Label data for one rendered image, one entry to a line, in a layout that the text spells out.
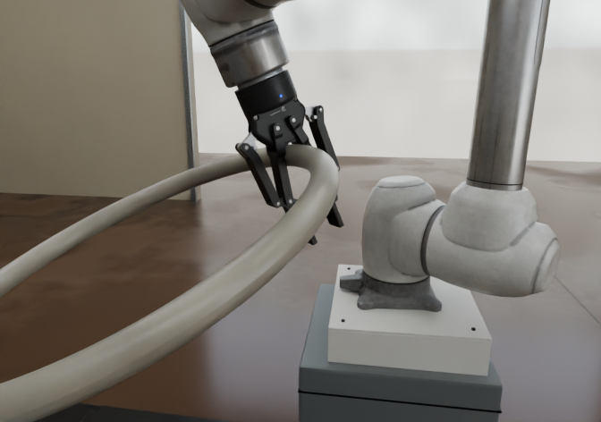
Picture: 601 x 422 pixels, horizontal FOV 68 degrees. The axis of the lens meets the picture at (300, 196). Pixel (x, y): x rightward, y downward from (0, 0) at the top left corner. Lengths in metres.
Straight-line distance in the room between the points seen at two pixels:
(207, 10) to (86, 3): 5.33
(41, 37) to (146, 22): 1.29
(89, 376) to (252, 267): 0.12
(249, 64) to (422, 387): 0.71
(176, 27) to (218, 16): 4.81
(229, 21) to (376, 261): 0.63
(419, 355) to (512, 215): 0.33
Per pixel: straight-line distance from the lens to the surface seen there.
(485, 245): 0.87
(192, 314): 0.31
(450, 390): 0.99
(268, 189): 0.59
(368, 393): 0.99
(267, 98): 0.56
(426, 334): 0.95
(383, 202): 0.95
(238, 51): 0.55
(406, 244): 0.94
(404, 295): 1.02
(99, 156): 5.89
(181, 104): 5.32
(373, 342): 0.96
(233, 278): 0.32
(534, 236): 0.88
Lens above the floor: 1.36
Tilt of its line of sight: 14 degrees down
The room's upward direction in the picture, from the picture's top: straight up
